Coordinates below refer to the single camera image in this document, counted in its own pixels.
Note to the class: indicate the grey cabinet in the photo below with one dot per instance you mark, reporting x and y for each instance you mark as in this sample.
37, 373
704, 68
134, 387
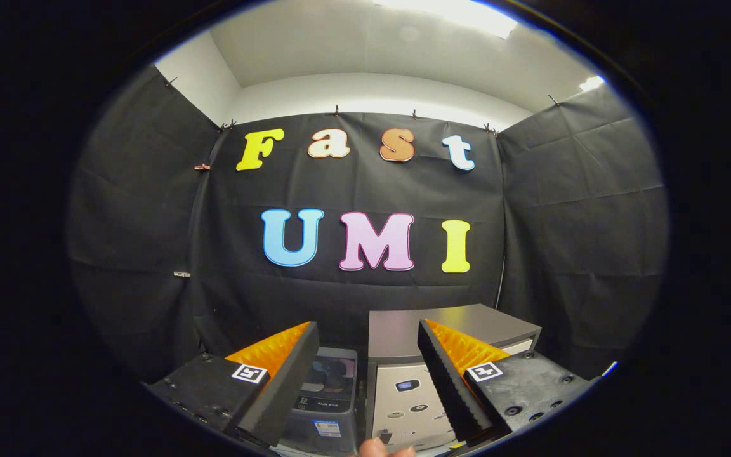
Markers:
397, 330

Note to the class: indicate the black backdrop cloth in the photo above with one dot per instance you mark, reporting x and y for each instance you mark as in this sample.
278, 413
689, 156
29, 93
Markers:
562, 241

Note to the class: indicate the dark grey washing machine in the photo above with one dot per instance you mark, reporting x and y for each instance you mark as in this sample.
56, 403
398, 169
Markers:
330, 406

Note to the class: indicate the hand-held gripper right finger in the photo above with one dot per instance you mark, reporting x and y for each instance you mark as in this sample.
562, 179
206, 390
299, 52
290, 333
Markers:
449, 387

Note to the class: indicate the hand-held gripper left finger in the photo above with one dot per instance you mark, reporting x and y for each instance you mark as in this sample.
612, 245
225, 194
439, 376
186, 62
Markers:
286, 387

